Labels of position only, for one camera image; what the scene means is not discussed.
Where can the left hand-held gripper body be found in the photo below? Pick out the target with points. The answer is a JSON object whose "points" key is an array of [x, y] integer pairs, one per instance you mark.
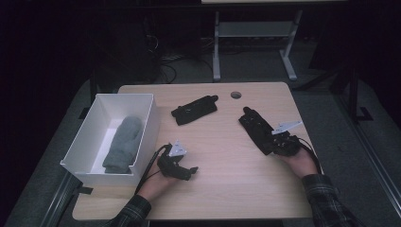
{"points": [[170, 165]]}

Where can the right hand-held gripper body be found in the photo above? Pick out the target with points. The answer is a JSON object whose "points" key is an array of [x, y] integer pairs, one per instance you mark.
{"points": [[288, 145]]}

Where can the black glove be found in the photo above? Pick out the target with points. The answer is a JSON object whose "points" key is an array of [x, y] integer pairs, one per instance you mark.
{"points": [[257, 129], [195, 109]]}

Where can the white box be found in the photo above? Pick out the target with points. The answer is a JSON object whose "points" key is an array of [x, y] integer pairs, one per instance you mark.
{"points": [[94, 138]]}

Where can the person's right hand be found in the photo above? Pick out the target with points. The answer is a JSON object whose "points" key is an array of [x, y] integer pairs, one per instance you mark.
{"points": [[301, 164]]}

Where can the person's left hand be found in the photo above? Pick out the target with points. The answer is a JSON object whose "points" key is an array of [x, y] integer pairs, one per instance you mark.
{"points": [[156, 186]]}

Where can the round grey table grommet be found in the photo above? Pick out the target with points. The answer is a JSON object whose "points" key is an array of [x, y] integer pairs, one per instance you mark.
{"points": [[235, 95]]}

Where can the black table clamp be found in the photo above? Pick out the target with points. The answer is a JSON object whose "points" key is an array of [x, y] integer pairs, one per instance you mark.
{"points": [[84, 190]]}

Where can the black floor bracket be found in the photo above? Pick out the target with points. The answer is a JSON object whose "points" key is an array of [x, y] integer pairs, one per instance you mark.
{"points": [[364, 115]]}

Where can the grey metal table frame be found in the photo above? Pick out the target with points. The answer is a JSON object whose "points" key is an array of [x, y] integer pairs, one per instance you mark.
{"points": [[252, 30]]}

